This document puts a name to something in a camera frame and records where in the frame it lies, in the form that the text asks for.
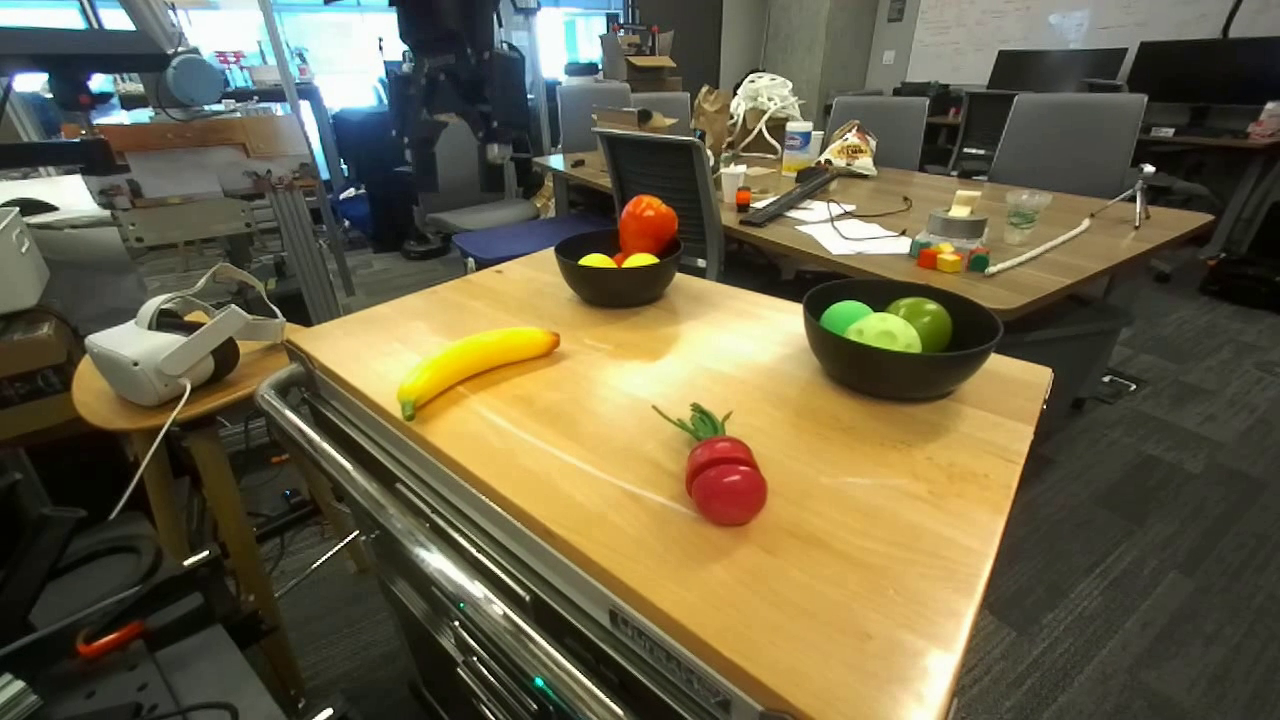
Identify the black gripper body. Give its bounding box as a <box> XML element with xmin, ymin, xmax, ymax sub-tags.
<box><xmin>394</xmin><ymin>0</ymin><xmax>505</xmax><ymax>64</ymax></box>

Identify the red orange apple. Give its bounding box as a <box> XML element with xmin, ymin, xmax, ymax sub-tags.
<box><xmin>613</xmin><ymin>194</ymin><xmax>684</xmax><ymax>259</ymax></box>

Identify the yellow banana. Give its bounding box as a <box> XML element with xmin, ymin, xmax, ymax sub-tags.
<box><xmin>394</xmin><ymin>326</ymin><xmax>563</xmax><ymax>426</ymax></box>

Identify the green ball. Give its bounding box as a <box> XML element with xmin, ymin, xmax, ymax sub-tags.
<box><xmin>816</xmin><ymin>298</ymin><xmax>875</xmax><ymax>339</ymax></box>

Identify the light green cabbage half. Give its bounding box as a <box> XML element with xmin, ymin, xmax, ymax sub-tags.
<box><xmin>844</xmin><ymin>307</ymin><xmax>929</xmax><ymax>362</ymax></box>

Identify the green apple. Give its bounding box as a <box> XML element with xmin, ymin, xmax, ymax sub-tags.
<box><xmin>885</xmin><ymin>293</ymin><xmax>961</xmax><ymax>357</ymax></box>

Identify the grey office chair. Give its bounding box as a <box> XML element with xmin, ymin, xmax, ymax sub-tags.
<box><xmin>988</xmin><ymin>87</ymin><xmax>1152</xmax><ymax>206</ymax></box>
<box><xmin>824</xmin><ymin>92</ymin><xmax>933</xmax><ymax>176</ymax></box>
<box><xmin>557</xmin><ymin>77</ymin><xmax>638</xmax><ymax>156</ymax></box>

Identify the cardboard box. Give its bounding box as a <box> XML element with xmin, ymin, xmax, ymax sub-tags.
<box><xmin>622</xmin><ymin>54</ymin><xmax>684</xmax><ymax>97</ymax></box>

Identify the dark mesh office chair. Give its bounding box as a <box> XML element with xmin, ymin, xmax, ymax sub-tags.
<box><xmin>594</xmin><ymin>123</ymin><xmax>733</xmax><ymax>283</ymax></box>

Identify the black bowl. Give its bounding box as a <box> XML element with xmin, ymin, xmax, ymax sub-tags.
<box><xmin>554</xmin><ymin>223</ymin><xmax>690</xmax><ymax>313</ymax></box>
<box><xmin>796</xmin><ymin>275</ymin><xmax>1010</xmax><ymax>407</ymax></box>

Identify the white net bag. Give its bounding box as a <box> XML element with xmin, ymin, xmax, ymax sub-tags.
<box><xmin>727</xmin><ymin>68</ymin><xmax>810</xmax><ymax>156</ymax></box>

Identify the plastic bottle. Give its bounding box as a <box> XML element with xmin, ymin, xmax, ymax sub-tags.
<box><xmin>779</xmin><ymin>117</ymin><xmax>820</xmax><ymax>176</ymax></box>

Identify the black long bar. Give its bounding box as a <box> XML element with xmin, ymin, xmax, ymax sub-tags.
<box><xmin>735</xmin><ymin>159</ymin><xmax>847</xmax><ymax>230</ymax></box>

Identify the round wooden stool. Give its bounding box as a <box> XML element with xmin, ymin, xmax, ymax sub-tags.
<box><xmin>67</xmin><ymin>337</ymin><xmax>314</xmax><ymax>714</ymax></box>

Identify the beige shell object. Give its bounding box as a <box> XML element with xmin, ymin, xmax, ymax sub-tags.
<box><xmin>816</xmin><ymin>119</ymin><xmax>885</xmax><ymax>182</ymax></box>

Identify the white VR headset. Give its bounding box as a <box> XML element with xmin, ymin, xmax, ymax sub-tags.
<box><xmin>81</xmin><ymin>259</ymin><xmax>292</xmax><ymax>414</ymax></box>

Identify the white paper sheet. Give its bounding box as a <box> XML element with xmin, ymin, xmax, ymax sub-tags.
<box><xmin>796</xmin><ymin>212</ymin><xmax>915</xmax><ymax>259</ymax></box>

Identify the white box device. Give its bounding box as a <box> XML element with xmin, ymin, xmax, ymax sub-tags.
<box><xmin>0</xmin><ymin>206</ymin><xmax>57</xmax><ymax>321</ymax></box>

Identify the red radish with leaves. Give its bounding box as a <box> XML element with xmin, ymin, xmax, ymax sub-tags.
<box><xmin>648</xmin><ymin>399</ymin><xmax>774</xmax><ymax>532</ymax></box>

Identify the clear plastic container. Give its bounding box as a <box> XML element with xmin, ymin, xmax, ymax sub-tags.
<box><xmin>933</xmin><ymin>189</ymin><xmax>991</xmax><ymax>254</ymax></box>

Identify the black monitor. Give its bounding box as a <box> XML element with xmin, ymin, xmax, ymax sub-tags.
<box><xmin>984</xmin><ymin>43</ymin><xmax>1134</xmax><ymax>97</ymax></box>
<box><xmin>1124</xmin><ymin>37</ymin><xmax>1280</xmax><ymax>112</ymax></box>

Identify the clear plastic cup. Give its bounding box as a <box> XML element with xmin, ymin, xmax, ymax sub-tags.
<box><xmin>1003</xmin><ymin>189</ymin><xmax>1055</xmax><ymax>237</ymax></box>

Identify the cart cabinet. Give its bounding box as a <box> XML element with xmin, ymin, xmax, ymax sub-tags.
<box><xmin>272</xmin><ymin>385</ymin><xmax>777</xmax><ymax>720</ymax></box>

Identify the white stick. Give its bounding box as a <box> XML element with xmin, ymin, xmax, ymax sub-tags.
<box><xmin>979</xmin><ymin>212</ymin><xmax>1137</xmax><ymax>280</ymax></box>

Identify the wooden desk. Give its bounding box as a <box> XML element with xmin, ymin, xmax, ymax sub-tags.
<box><xmin>534</xmin><ymin>141</ymin><xmax>1222</xmax><ymax>331</ymax></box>

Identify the orange clamp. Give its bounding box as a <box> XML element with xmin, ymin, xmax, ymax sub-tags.
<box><xmin>71</xmin><ymin>618</ymin><xmax>153</xmax><ymax>668</ymax></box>

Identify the aluminium frame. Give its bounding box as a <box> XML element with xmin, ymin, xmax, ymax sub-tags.
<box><xmin>113</xmin><ymin>173</ymin><xmax>355</xmax><ymax>326</ymax></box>

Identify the chrome cart handle rail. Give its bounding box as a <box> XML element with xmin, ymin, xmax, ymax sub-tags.
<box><xmin>252</xmin><ymin>364</ymin><xmax>634</xmax><ymax>720</ymax></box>

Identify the white headset cable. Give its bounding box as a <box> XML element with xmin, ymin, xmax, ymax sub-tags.
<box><xmin>103</xmin><ymin>378</ymin><xmax>197</xmax><ymax>525</ymax></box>

